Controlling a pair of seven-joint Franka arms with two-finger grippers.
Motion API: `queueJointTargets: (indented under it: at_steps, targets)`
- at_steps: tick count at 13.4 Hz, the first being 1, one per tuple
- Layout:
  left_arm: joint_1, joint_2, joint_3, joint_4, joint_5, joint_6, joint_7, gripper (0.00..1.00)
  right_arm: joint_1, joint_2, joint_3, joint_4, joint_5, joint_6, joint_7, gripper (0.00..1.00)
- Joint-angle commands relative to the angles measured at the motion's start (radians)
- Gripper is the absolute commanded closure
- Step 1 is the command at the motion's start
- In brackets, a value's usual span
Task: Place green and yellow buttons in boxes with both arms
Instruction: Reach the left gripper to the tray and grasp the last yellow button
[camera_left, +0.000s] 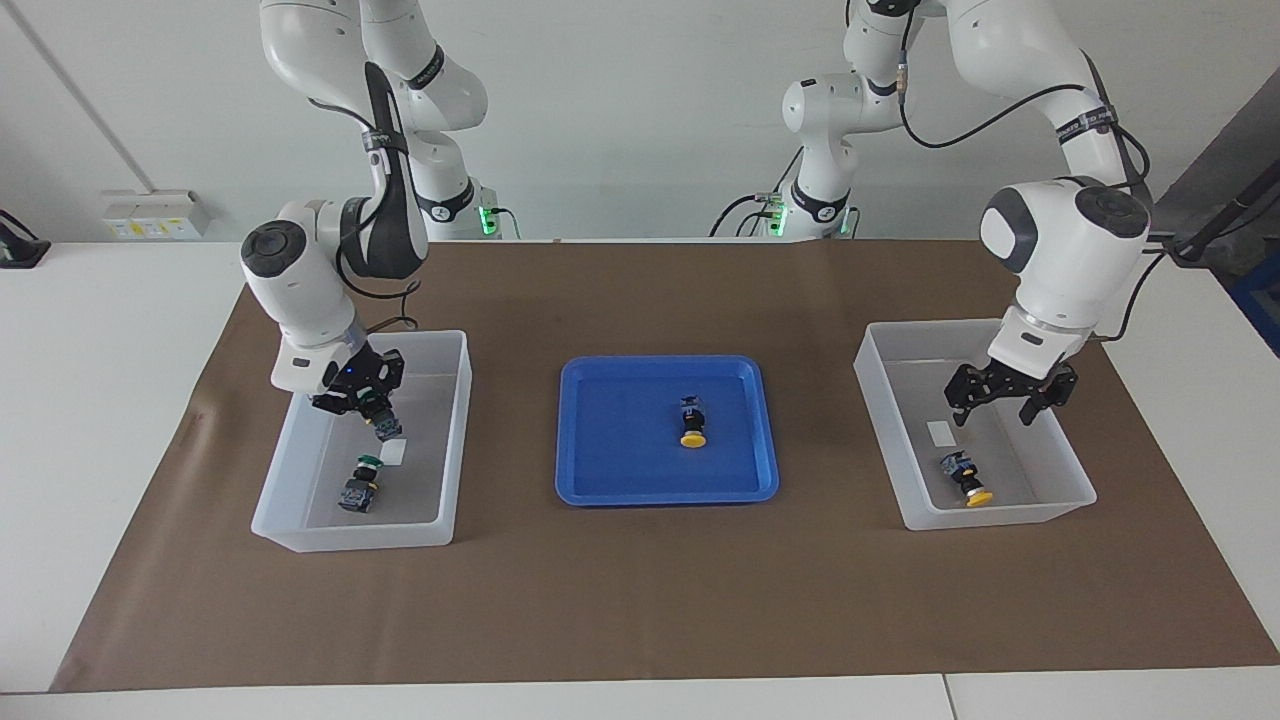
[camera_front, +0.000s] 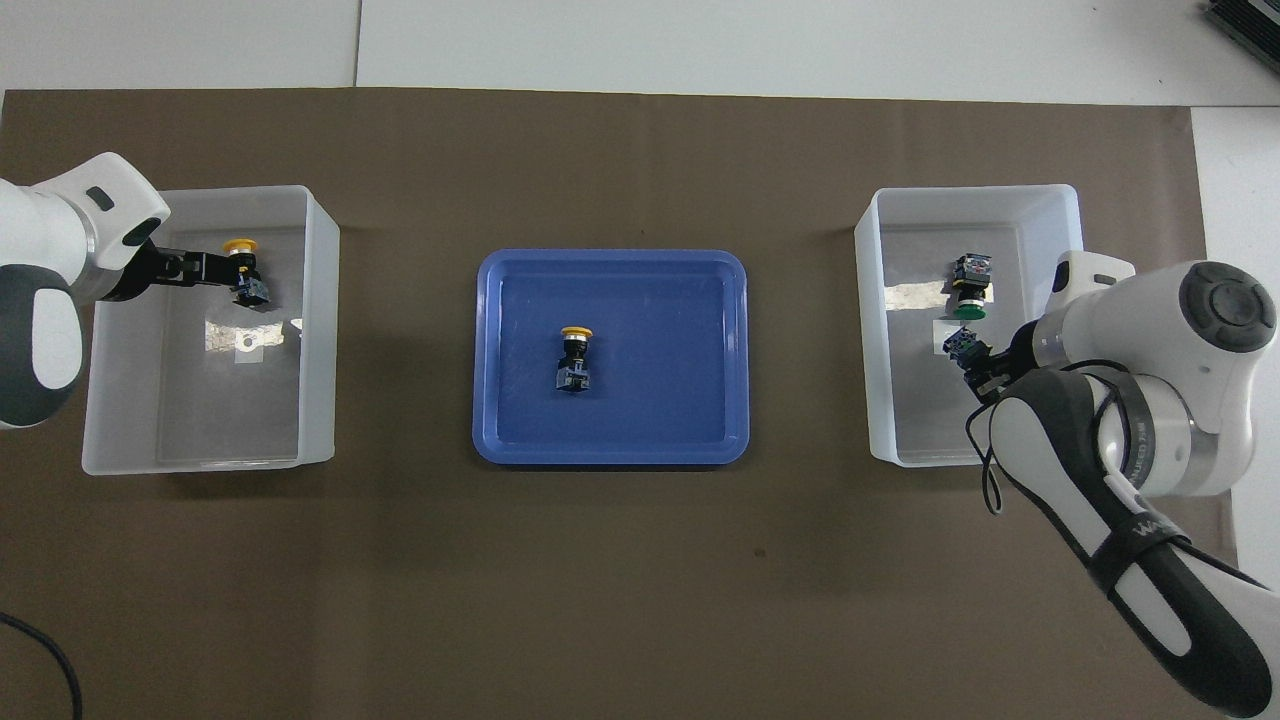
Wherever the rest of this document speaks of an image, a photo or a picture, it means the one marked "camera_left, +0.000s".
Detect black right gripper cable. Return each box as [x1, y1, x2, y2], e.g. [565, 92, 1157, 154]
[310, 95, 421, 336]

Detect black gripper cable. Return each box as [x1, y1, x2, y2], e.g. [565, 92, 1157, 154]
[310, 95, 421, 336]
[895, 0, 1171, 346]

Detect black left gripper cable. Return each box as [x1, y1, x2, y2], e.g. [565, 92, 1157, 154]
[895, 0, 1171, 346]

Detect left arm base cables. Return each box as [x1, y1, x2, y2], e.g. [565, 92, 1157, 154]
[710, 150, 801, 238]

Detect blue plastic tray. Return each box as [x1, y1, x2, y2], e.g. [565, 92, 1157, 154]
[555, 355, 781, 506]

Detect translucent white plastic box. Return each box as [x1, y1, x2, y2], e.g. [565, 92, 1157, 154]
[250, 330, 473, 553]
[853, 318, 1098, 531]

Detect black tripod pole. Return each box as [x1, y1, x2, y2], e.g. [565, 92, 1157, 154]
[1160, 160, 1280, 266]

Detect brown paper table mat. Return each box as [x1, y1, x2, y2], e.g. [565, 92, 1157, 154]
[50, 238, 1280, 693]

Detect white wall socket box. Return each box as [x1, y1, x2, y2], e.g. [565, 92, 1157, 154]
[100, 190, 213, 241]

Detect white wall cable conduit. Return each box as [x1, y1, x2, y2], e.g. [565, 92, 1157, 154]
[22, 0, 153, 193]

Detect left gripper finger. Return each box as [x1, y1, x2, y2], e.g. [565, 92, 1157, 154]
[1018, 378, 1079, 426]
[945, 365, 991, 429]

